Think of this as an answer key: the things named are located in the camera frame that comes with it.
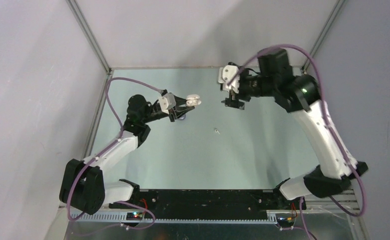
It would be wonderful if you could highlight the purple charging case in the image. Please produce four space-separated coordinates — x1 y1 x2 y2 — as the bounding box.
178 115 186 121

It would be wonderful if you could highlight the white charging case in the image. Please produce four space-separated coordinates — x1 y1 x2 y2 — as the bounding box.
185 94 202 107

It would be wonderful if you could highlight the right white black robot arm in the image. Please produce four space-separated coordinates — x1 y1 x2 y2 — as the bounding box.
218 48 368 209

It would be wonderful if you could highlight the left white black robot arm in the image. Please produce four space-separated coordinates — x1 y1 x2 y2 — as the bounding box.
59 92 201 215

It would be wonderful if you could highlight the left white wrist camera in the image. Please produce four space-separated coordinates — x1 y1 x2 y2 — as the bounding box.
158 92 176 115

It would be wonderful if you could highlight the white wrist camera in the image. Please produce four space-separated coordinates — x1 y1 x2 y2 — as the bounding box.
217 65 240 94
158 92 176 115

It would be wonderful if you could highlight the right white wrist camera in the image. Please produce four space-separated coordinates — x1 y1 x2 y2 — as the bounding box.
217 65 240 94

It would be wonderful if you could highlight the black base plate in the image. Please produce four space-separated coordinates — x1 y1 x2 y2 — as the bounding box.
109 189 307 220

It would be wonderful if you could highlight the grey cable duct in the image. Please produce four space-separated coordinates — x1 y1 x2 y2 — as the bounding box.
78 211 277 225

